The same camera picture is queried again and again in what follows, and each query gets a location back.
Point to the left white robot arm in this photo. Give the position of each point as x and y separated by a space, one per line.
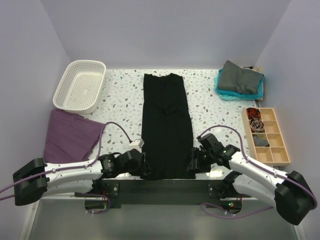
39 179

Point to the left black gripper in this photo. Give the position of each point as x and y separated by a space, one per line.
143 169

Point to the purple cloth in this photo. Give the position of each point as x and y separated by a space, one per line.
70 137

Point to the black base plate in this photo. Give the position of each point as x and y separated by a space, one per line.
114 193

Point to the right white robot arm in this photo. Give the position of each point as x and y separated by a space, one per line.
288 193

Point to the aluminium rail frame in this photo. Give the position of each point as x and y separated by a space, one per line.
66 219

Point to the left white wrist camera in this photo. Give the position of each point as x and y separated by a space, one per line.
137 143

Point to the grey folded t shirt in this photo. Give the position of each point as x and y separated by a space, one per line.
239 80

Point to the white plastic basket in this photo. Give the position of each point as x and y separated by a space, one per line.
80 87

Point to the teal folded t shirt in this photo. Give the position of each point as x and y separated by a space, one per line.
235 96

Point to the red patterned cloth in tray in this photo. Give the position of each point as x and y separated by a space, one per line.
255 120

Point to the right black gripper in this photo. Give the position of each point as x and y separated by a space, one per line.
195 164

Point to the wooden compartment tray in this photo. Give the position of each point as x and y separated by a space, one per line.
276 154

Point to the grey cloth in tray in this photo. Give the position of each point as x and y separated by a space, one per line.
260 141

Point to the black t shirt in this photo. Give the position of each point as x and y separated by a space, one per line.
166 128

